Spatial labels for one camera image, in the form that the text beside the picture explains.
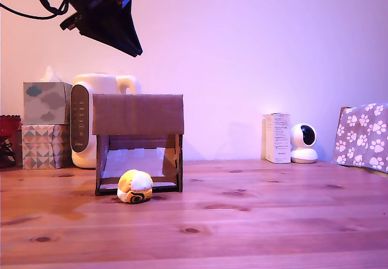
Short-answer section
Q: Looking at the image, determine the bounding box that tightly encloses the cream kettle with brown panel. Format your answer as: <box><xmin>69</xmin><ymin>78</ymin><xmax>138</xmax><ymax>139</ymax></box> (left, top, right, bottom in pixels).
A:
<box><xmin>71</xmin><ymin>73</ymin><xmax>142</xmax><ymax>170</ymax></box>

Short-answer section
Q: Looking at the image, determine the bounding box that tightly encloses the paw print blanket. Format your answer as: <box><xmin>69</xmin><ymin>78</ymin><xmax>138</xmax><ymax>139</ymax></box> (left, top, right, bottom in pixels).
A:
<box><xmin>332</xmin><ymin>102</ymin><xmax>388</xmax><ymax>174</ymax></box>

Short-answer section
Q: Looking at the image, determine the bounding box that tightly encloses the triangle pattern tissue box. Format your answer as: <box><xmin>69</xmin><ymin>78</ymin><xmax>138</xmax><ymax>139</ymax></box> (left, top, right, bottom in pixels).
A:
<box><xmin>21</xmin><ymin>124</ymin><xmax>72</xmax><ymax>170</ymax></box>

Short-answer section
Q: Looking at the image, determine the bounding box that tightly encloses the white tissue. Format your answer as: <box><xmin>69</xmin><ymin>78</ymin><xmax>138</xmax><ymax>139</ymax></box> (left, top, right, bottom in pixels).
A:
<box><xmin>39</xmin><ymin>65</ymin><xmax>63</xmax><ymax>84</ymax></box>

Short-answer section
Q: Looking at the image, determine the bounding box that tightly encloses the cloud print tissue box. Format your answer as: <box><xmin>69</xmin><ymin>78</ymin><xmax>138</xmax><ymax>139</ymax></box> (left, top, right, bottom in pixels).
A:
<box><xmin>23</xmin><ymin>82</ymin><xmax>73</xmax><ymax>125</ymax></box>

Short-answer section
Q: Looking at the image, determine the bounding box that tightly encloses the cardboard dice tower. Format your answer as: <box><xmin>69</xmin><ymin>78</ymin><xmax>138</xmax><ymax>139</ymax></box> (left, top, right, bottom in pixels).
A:
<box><xmin>92</xmin><ymin>93</ymin><xmax>185</xmax><ymax>196</ymax></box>

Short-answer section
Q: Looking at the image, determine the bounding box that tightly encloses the orange and white footbag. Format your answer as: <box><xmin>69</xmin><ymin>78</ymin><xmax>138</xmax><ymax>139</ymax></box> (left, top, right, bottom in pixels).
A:
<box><xmin>116</xmin><ymin>168</ymin><xmax>153</xmax><ymax>204</ymax></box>

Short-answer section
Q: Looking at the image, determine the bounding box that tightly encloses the white printed carton box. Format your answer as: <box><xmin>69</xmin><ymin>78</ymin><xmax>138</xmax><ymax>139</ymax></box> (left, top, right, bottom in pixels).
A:
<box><xmin>262</xmin><ymin>113</ymin><xmax>291</xmax><ymax>164</ymax></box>

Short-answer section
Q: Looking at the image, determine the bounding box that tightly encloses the small white round camera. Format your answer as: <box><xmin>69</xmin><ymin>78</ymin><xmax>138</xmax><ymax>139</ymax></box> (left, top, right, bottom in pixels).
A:
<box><xmin>290</xmin><ymin>123</ymin><xmax>319</xmax><ymax>164</ymax></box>

